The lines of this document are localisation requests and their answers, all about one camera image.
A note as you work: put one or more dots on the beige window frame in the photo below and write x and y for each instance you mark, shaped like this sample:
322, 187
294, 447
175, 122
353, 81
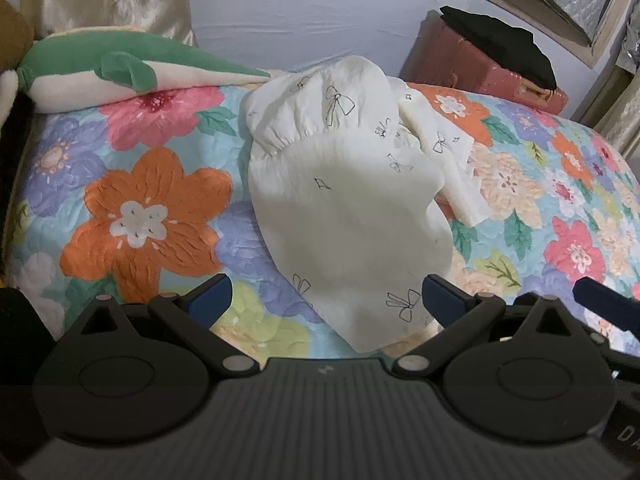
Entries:
595, 35

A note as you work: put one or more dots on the red suitcase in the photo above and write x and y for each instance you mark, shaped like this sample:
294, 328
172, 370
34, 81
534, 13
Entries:
460, 65

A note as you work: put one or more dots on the white bow-print garment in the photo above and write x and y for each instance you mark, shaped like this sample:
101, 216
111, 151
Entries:
345, 200

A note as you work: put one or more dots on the brown plush toy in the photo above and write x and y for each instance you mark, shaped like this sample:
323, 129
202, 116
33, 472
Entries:
12, 30

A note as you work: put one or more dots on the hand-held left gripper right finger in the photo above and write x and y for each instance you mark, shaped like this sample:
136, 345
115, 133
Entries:
445, 300

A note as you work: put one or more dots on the black and white plush toy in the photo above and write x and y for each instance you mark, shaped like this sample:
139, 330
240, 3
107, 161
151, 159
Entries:
12, 105

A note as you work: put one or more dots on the floral quilted blanket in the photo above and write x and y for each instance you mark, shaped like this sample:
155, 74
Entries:
150, 210

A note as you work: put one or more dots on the black folded cloth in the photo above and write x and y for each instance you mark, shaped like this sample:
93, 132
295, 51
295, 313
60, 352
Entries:
505, 45

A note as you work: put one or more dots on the green and white plush toy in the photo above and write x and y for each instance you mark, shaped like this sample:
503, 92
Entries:
115, 67

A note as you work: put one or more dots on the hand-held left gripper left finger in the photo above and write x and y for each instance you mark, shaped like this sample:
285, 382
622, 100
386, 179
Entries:
207, 300

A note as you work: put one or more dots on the beige side curtain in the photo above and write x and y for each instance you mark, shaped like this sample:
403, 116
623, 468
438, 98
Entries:
622, 95

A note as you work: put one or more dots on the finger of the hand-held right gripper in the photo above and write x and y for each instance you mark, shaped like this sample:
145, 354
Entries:
607, 302

